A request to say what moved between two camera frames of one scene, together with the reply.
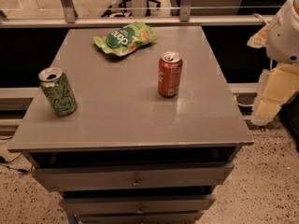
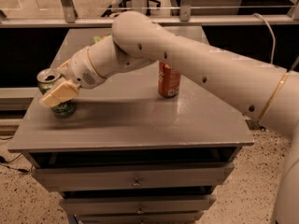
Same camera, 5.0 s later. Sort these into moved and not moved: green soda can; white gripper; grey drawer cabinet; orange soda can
Moved: white gripper
Not moved: green soda can; grey drawer cabinet; orange soda can
